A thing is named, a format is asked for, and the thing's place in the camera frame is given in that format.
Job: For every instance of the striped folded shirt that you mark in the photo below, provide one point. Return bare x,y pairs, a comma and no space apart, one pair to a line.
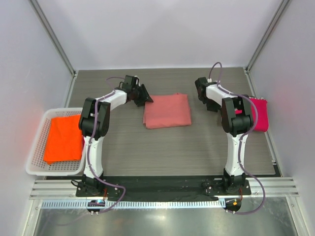
256,98

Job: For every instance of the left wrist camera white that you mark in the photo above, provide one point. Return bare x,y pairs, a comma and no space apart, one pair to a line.
137,81

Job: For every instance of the orange t shirt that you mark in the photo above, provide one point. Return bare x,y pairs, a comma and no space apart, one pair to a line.
64,141

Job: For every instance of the aluminium frame post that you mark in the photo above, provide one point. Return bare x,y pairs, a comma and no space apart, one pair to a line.
49,30
284,4

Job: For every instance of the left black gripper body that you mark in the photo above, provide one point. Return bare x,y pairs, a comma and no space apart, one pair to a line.
140,96

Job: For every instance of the slotted cable duct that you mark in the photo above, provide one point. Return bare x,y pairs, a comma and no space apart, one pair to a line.
99,204

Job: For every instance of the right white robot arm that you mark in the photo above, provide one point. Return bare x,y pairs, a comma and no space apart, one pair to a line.
236,120

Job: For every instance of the magenta shirt in basket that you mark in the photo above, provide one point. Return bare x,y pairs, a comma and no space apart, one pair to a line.
83,148

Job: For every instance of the right aluminium frame post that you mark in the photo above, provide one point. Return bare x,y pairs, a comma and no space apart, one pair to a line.
284,4

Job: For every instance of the folded magenta t shirt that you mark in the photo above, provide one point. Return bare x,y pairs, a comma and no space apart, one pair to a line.
262,122

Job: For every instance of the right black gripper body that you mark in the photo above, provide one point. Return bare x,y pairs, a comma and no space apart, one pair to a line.
210,103

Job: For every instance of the salmon pink t shirt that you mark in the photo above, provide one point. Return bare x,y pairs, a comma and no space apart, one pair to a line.
167,111

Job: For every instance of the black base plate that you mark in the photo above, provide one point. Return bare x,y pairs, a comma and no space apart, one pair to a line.
160,188

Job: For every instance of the white plastic basket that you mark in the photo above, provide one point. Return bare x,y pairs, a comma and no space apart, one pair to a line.
35,164

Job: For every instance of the left aluminium frame post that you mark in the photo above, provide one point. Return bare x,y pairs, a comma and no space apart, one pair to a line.
49,30

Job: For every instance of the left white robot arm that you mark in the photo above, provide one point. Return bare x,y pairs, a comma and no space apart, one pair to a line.
94,124

